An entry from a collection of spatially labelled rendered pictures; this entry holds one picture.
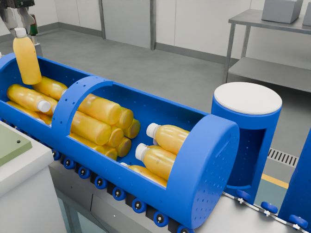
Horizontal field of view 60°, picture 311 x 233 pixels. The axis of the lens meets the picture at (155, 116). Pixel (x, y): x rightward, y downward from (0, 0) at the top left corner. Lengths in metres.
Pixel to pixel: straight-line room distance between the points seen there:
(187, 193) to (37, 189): 0.39
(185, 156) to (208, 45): 3.89
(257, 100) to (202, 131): 0.62
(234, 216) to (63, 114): 0.56
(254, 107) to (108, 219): 0.69
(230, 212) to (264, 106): 0.49
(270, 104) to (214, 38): 3.24
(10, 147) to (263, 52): 3.76
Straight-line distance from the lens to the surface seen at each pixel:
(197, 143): 0.59
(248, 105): 1.15
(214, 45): 4.37
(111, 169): 0.71
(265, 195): 2.26
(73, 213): 1.74
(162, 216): 0.76
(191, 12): 4.44
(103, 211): 0.92
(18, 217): 0.79
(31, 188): 0.76
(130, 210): 0.83
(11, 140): 0.76
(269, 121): 1.16
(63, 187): 1.04
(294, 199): 1.49
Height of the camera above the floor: 1.58
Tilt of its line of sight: 32 degrees down
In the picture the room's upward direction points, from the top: straight up
